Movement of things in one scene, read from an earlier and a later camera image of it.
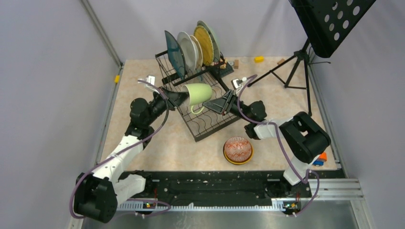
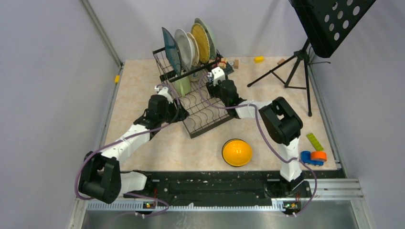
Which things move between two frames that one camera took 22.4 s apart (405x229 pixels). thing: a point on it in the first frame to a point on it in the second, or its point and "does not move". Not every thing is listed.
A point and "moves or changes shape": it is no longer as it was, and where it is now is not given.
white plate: (187, 46) moves or changes shape
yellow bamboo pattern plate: (205, 40) moves or changes shape
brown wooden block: (281, 61) does not move
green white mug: (199, 93) to (183, 87)
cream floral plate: (198, 51) moves or changes shape
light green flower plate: (216, 49) moves or changes shape
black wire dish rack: (204, 89) moves or changes shape
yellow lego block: (259, 59) does not move
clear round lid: (245, 59) does not move
